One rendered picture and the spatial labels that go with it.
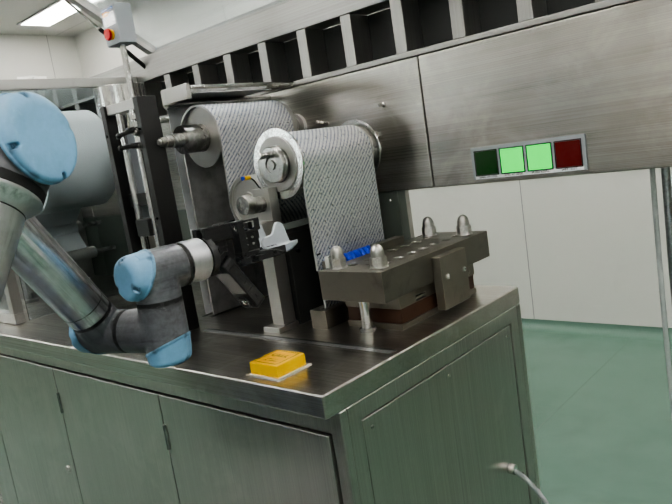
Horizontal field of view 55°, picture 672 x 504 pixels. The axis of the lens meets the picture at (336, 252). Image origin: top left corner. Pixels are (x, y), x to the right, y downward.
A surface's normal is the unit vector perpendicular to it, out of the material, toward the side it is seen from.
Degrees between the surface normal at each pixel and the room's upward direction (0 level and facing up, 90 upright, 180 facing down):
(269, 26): 90
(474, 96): 90
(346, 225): 90
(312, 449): 90
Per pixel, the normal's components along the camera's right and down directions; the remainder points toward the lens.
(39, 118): 0.92, -0.19
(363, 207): 0.74, 0.00
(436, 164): -0.65, 0.22
